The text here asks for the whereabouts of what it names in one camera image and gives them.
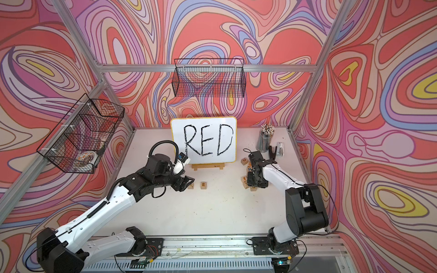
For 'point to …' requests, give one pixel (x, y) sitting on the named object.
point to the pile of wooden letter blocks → (244, 179)
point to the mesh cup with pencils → (267, 131)
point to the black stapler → (272, 154)
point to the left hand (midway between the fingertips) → (190, 176)
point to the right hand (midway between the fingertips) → (255, 187)
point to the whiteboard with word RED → (206, 140)
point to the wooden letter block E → (203, 185)
